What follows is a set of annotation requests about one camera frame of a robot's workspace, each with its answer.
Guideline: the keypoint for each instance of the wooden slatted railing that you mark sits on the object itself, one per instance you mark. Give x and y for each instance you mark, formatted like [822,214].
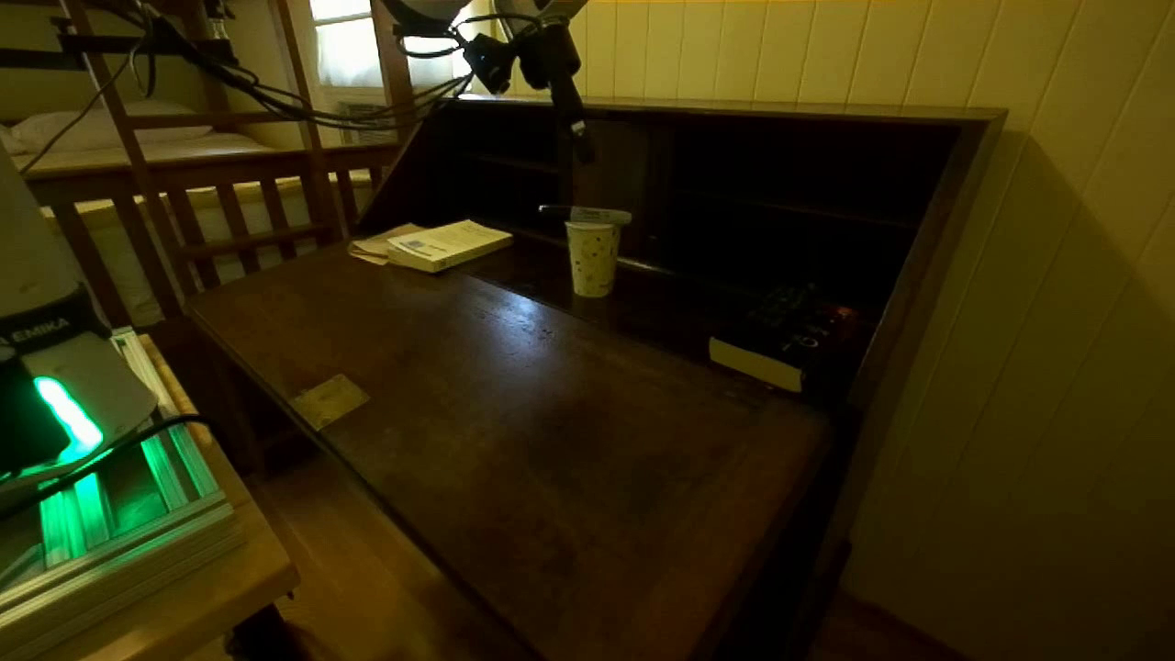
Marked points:
[233,223]

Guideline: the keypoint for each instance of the beige paper notebook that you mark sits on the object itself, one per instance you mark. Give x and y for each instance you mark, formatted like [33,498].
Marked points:
[373,243]

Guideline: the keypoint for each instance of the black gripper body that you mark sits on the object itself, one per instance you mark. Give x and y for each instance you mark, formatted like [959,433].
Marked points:
[536,11]

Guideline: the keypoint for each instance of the cream fairy tales book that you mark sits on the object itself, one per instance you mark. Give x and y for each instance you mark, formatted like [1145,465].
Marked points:
[447,243]

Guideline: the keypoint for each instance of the dark wooden secretary desk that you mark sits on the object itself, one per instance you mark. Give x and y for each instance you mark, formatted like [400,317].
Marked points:
[551,426]

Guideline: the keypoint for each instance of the light wooden stand table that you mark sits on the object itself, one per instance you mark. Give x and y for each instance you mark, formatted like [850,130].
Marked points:
[184,589]

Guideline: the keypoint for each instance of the white patterned paper cup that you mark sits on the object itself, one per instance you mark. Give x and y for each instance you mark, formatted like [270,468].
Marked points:
[592,260]

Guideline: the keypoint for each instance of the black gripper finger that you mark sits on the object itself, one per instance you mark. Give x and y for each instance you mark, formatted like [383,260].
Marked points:
[490,61]
[551,58]

